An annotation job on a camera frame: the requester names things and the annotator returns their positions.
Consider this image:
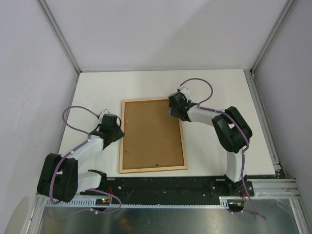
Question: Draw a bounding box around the brown frame backing board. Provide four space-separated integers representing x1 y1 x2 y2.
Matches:
122 99 185 170

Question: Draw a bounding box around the wooden picture frame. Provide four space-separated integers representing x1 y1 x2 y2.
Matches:
118 97 189 174

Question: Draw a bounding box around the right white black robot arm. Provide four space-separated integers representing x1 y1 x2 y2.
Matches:
169 91 253 196

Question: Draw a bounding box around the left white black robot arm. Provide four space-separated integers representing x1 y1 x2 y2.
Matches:
37 114 124 204

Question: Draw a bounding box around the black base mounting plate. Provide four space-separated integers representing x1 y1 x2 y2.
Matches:
81 176 254 206

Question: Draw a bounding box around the shiny metal floor sheet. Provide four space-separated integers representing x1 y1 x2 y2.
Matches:
38 199 305 234

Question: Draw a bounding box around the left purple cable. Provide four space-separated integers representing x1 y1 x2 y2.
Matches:
46 106 122 220

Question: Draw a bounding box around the purple cable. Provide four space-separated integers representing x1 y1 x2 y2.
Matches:
46 106 122 220
176 78 267 220

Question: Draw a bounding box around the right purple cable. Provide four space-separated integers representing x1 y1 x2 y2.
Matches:
176 78 267 220

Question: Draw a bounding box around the grey slotted cable duct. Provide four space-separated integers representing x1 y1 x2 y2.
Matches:
44 197 229 209

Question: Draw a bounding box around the aluminium front rail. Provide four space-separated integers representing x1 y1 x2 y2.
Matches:
36 177 301 198

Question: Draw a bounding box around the left aluminium corner post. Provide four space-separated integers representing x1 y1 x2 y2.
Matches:
36 0 81 74

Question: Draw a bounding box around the aluminium corner post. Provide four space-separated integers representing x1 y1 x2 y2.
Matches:
36 0 81 74
250 0 297 74

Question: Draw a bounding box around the right aluminium corner post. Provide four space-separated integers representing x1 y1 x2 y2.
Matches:
250 0 297 74

